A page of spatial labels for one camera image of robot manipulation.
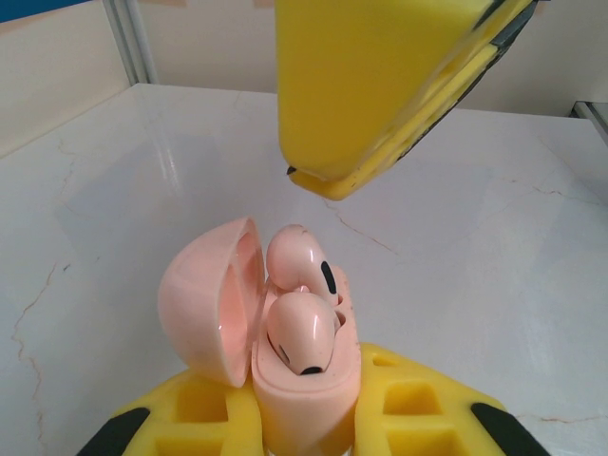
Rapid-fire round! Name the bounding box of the pink earbud charging case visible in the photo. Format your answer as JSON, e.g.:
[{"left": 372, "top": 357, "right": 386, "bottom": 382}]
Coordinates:
[{"left": 158, "top": 217, "right": 363, "bottom": 455}]

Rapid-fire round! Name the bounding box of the pink wireless earbud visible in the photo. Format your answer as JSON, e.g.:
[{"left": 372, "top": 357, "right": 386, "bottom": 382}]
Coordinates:
[
  {"left": 264, "top": 223, "right": 344, "bottom": 305},
  {"left": 265, "top": 292, "right": 339, "bottom": 378}
]

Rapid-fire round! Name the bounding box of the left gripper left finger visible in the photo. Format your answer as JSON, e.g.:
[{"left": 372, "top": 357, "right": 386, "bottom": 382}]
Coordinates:
[{"left": 75, "top": 368, "right": 264, "bottom": 456}]

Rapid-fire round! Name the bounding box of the aluminium corner post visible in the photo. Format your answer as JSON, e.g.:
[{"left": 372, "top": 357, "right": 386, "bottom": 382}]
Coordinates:
[{"left": 104, "top": 0, "right": 161, "bottom": 89}]

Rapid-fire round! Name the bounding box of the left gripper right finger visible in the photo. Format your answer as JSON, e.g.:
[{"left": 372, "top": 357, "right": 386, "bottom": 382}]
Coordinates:
[{"left": 353, "top": 341, "right": 555, "bottom": 456}]

